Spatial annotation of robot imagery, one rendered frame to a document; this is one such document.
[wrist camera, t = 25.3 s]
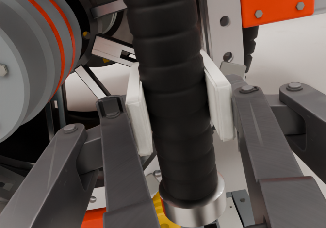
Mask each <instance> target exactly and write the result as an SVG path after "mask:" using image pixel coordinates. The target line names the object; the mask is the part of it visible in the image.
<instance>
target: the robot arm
mask: <svg viewBox="0 0 326 228"><path fill-rule="evenodd" d="M200 54H201V55H202V56H203V62H204V73H205V74H204V77H203V78H204V80H205V83H206V88H207V96H208V99H207V104H208V106H209V112H210V117H211V119H212V122H213V124H214V126H215V128H216V131H217V133H218V135H219V137H220V139H221V140H223V142H224V141H229V140H234V138H235V137H236V133H235V128H236V130H237V140H238V151H239V152H240V154H241V158H242V163H243V168H244V174H245V179H246V183H247V188H248V193H249V197H250V202H251V207H252V211H253V216H254V221H255V224H254V225H249V226H246V227H244V228H326V199H325V197H324V195H323V193H322V191H321V190H320V188H319V186H318V184H317V182H316V180H315V179H314V177H312V176H304V175H303V173H302V171H301V168H300V166H299V164H298V162H297V160H296V158H295V156H294V154H293V152H294V153H295V154H296V155H297V156H298V157H299V158H300V159H301V160H302V161H303V162H304V163H305V164H306V165H307V167H308V168H309V169H310V170H311V171H312V172H313V173H314V174H315V175H316V176H317V177H318V178H319V179H320V180H321V181H322V182H323V183H324V184H325V185H326V95H325V94H323V93H322V92H320V91H318V90H316V89H314V88H313V87H311V86H309V85H307V84H304V83H299V82H292V83H287V84H284V85H282V86H281V87H280V88H279V94H264V93H263V91H262V89H261V88H260V87H257V86H252V85H248V84H247V83H246V82H245V80H244V79H243V78H242V77H241V76H239V75H237V74H229V75H223V74H222V72H221V71H220V70H219V69H218V67H217V66H216V65H215V63H214V62H213V61H212V60H211V58H210V57H209V56H208V55H207V53H206V52H205V51H204V50H200ZM138 66H139V62H135V63H132V64H131V67H130V77H129V83H128V89H127V94H125V95H110V96H106V97H103V98H101V99H99V100H98V101H96V103H95V104H96V108H97V111H98V115H99V118H100V125H98V126H96V127H93V128H90V129H88V130H86V129H85V126H84V124H81V123H76V124H69V125H66V126H64V127H63V128H61V129H60V130H58V131H57V133H56V134H55V136H54V137H53V139H52V140H51V142H50V143H49V144H48V146H47V147H46V149H45V150H44V152H43V153H42V155H41V156H40V157H39V159H38V160H37V162H36V163H35V165H34V166H33V167H32V169H31V170H30V172H29V173H28V175H27V176H26V178H25V179H24V180H23V182H22V183H21V185H20V186H19V188H18V189H17V190H16V192H15V193H14V195H13V196H12V198H11V199H10V201H9V202H8V203H7V205H6V206H5V208H4V209H3V211H2V212H1V214H0V228H81V225H82V222H83V219H84V216H85V213H86V210H87V207H88V204H89V201H90V198H91V196H92V193H93V190H94V187H95V184H96V181H97V178H98V175H99V168H101V167H103V172H104V186H105V199H106V212H104V213H103V217H102V220H103V228H161V226H160V223H159V220H158V217H157V213H156V210H155V206H154V203H153V200H152V198H151V195H150V192H149V189H148V185H147V181H146V178H145V175H144V171H143V168H142V164H141V161H140V157H139V155H140V156H146V155H151V152H153V150H152V130H151V123H150V119H149V110H148V109H147V104H146V99H145V94H144V87H143V86H142V82H141V80H140V75H139V71H138ZM292 151H293V152H292Z"/></svg>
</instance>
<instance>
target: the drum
mask: <svg viewBox="0 0 326 228"><path fill-rule="evenodd" d="M81 50H82V34H81V30H80V26H79V23H78V20H77V18H76V16H75V14H74V12H73V11H72V9H71V8H70V6H69V5H68V4H67V3H66V1H65V0H0V143H1V142H2V141H4V140H5V139H7V138H8V137H9V136H11V135H12V134H13V133H14V132H15V131H16V130H17V128H18V127H19V126H21V125H23V124H25V123H27V122H28V121H30V120H31V119H33V118H34V117H35V116H37V115H38V113H39V112H40V111H41V110H42V109H43V108H44V107H45V105H46V104H47V103H48V102H49V101H50V100H51V98H52V97H53V96H54V94H55V93H56V91H57V90H58V89H59V87H60V86H61V85H62V84H63V83H64V82H65V80H66V79H67V77H68V76H69V75H70V73H71V72H72V71H73V69H74V68H75V66H76V64H77V63H78V61H79V58H80V55H81Z"/></svg>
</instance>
